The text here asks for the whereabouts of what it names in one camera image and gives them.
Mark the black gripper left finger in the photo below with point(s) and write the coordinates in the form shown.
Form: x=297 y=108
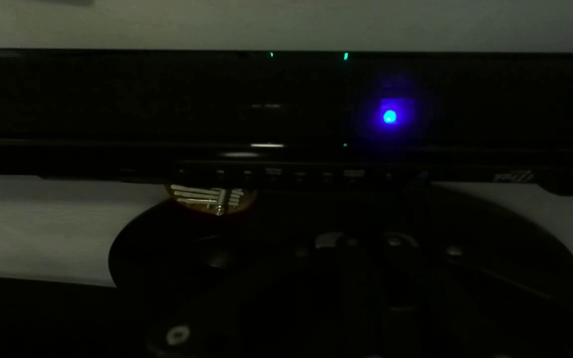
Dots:
x=211 y=324

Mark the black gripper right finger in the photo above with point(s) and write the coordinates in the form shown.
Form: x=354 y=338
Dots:
x=486 y=314

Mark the black oval television stand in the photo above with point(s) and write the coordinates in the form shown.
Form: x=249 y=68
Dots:
x=177 y=253

